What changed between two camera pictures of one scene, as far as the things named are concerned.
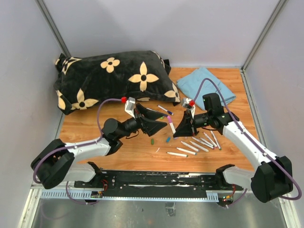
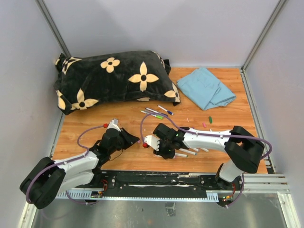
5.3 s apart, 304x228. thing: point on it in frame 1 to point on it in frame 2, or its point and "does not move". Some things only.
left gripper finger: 151,127 to 126,139
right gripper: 185,127 to 169,156
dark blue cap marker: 169,112 does not move
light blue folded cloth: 202,82 does not move
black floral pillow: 82,81 does not move
